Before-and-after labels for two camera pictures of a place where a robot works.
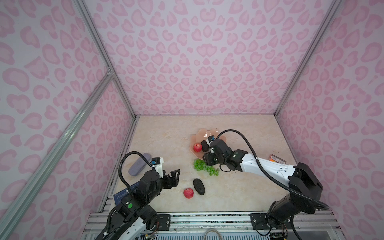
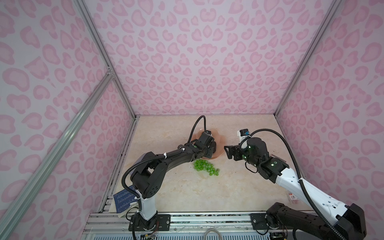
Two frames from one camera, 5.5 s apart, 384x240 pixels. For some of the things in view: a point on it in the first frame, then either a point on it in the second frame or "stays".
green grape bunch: x=200 y=164 stays
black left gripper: x=169 y=184 → x=211 y=149
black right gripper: x=208 y=158 → x=236 y=149
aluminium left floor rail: x=119 y=165 stays
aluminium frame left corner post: x=88 y=20 stays
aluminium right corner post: x=334 y=8 stays
